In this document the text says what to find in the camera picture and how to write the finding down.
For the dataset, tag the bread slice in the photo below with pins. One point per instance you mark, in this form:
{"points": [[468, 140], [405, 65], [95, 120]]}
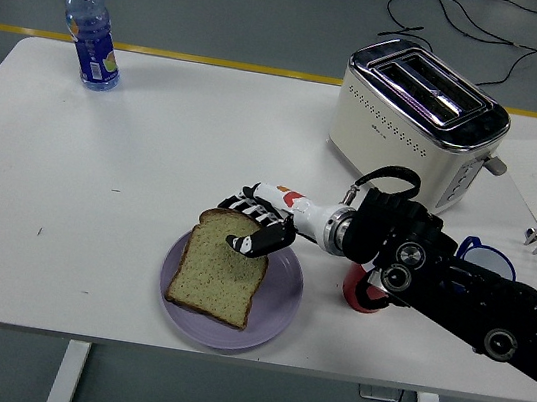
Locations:
{"points": [[216, 279]]}

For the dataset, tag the cream and chrome toaster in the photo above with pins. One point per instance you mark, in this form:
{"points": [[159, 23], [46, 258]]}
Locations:
{"points": [[387, 148]]}

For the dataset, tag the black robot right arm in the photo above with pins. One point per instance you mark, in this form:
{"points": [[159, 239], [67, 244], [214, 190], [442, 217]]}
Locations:
{"points": [[487, 294]]}

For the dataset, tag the purple plate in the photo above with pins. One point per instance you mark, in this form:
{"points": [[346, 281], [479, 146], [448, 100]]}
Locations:
{"points": [[278, 303]]}

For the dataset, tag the red mug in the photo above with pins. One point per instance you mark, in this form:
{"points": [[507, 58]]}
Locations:
{"points": [[353, 294]]}

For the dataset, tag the blue mug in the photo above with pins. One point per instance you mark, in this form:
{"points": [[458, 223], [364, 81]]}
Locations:
{"points": [[492, 260]]}

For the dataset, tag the clear water bottle blue label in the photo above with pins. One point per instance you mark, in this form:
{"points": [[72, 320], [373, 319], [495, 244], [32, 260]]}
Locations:
{"points": [[91, 48]]}

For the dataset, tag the grey under-table bracket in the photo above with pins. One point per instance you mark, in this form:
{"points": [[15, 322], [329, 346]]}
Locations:
{"points": [[379, 392]]}

